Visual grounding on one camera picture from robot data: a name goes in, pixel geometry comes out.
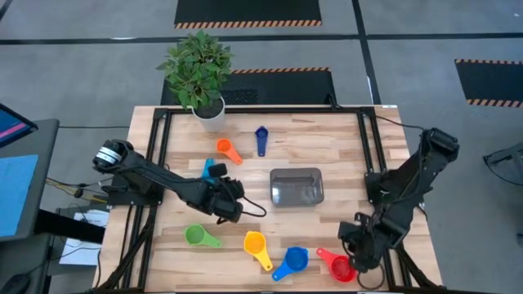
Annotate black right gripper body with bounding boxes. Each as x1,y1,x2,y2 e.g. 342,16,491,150
337,212,396,274

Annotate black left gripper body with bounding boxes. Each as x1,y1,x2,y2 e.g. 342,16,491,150
206,177,245,225

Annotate teal measuring cup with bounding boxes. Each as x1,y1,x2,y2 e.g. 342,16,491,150
200,158,217,185

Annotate red measuring cup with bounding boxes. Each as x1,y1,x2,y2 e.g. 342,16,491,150
315,247,358,283

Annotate green measuring cup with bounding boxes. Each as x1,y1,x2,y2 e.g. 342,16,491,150
183,223,223,249

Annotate yellow measuring cup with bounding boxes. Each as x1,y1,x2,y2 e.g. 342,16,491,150
243,230,274,272

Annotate orange measuring cup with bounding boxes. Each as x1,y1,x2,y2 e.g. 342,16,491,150
216,138,244,166

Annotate grey translucent plastic basket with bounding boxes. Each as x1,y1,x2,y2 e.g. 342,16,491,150
269,167,325,208

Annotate blue measuring cup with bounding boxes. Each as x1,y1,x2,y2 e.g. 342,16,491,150
271,246,310,283

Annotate small indigo measuring cup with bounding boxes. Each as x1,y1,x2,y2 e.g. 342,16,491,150
254,125,270,158

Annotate white plant pot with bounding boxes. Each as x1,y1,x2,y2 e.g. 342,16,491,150
190,96,226,134

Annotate black hazard-striped floor mat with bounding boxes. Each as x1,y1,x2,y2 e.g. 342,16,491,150
454,58,523,109
173,0,324,30
160,66,337,107

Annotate green leafy plant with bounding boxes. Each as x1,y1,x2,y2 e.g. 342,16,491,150
156,29,235,110

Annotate white paper sheets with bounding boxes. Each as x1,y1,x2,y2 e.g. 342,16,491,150
59,209,110,267

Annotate black desk support bar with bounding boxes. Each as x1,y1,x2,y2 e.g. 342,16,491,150
34,208,107,245

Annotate grey side desk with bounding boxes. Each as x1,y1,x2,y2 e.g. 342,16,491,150
0,118,60,243

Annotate blue paper sheet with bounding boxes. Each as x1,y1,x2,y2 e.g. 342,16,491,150
0,154,40,238

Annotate computer monitor with pink stripe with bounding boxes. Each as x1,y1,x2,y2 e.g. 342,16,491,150
0,102,39,149

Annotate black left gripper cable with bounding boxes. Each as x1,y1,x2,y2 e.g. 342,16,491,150
239,195,268,218

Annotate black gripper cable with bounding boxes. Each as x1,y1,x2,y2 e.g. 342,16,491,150
239,195,268,218
356,263,386,292

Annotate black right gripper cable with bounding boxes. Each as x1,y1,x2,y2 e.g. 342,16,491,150
356,263,386,292

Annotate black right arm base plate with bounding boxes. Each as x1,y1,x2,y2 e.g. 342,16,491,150
364,171,393,205

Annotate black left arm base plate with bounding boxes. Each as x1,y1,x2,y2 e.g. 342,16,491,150
106,174,165,207

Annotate black aluminium table frame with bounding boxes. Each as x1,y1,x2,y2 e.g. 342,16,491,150
90,105,447,294

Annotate black cable over table edge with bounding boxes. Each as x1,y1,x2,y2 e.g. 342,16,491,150
325,93,427,132

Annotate bundle of floor cables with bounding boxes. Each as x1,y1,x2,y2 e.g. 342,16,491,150
45,176,112,203

